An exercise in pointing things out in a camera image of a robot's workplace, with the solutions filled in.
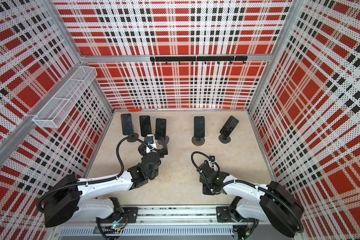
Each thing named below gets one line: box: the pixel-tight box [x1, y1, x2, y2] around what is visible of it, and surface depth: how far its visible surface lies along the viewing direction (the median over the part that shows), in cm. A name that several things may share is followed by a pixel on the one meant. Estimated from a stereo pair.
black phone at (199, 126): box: [194, 116, 205, 138], surface depth 97 cm
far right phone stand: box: [218, 134, 231, 144], surface depth 106 cm
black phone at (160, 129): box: [155, 118, 167, 141], surface depth 98 cm
